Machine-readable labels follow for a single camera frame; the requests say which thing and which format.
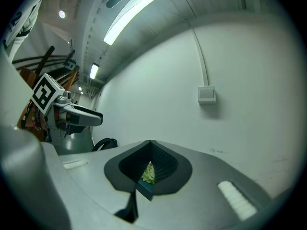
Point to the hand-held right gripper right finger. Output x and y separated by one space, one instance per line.
211 188

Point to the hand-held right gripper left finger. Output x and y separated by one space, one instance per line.
91 176

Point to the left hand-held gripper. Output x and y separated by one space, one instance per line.
46 92

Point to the dark teal flat box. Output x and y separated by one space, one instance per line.
145 190

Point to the ceiling tube light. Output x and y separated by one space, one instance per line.
94 71

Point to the brown wooden furniture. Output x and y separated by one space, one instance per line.
28 75

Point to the round ceiling light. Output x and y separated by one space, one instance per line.
62 14

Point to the white printed jersey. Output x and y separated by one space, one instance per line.
26 15

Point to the long ceiling light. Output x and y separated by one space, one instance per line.
134 13

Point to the white wall light switch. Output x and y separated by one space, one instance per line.
206 95

